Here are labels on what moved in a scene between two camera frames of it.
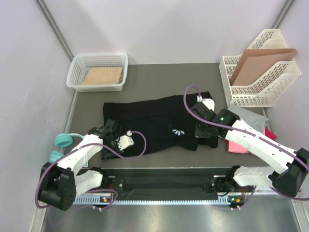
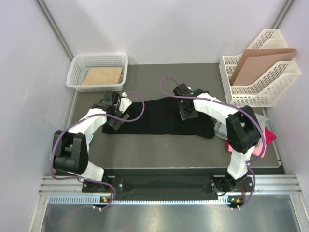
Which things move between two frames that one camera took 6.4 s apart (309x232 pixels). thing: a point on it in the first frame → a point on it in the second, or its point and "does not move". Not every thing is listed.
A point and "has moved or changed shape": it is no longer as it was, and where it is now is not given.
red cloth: [269, 134] does not move
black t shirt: [159, 125] has moved or changed shape
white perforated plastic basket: [98, 72] does not move
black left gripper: [106, 156] → [115, 123]
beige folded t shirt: [105, 75] does not move
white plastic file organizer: [267, 92] does not move
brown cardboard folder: [253, 63] does not move
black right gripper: [199, 134] → [184, 116]
